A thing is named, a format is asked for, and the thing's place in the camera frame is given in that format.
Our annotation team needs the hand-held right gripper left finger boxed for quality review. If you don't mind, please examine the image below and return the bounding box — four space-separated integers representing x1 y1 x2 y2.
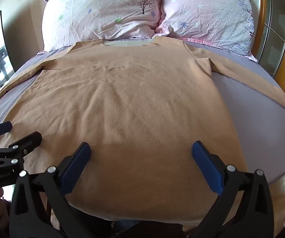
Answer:
9 142 95 238

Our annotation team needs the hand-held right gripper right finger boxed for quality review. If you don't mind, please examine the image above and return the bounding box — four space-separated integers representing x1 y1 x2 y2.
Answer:
189 141 275 238

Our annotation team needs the beige long-sleeve shirt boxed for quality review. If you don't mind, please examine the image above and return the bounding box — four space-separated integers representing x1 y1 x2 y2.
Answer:
0 37 285 233

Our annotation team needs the pink pillow with tree print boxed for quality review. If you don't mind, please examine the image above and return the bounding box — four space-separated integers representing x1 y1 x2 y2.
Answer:
41 0 164 53

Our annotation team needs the wooden headboard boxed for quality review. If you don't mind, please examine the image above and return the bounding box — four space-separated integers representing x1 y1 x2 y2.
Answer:
242 0 268 58

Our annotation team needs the pink pillow with flower print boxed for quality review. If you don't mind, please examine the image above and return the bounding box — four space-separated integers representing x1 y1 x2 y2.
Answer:
157 0 258 63

